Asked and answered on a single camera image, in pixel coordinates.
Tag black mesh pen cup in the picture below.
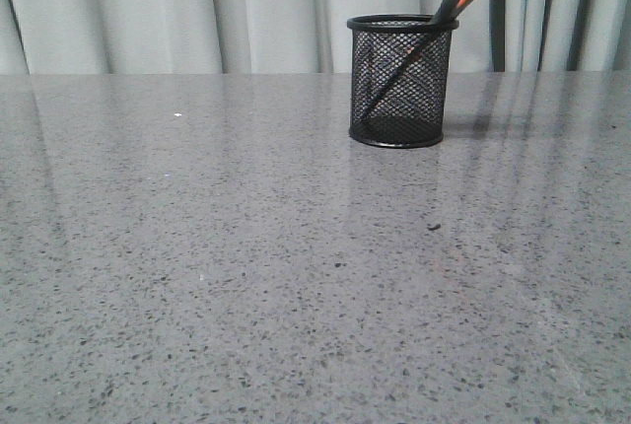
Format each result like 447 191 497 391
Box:
347 14 459 149

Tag grey fabric curtain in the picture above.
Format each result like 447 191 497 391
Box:
1 0 630 75

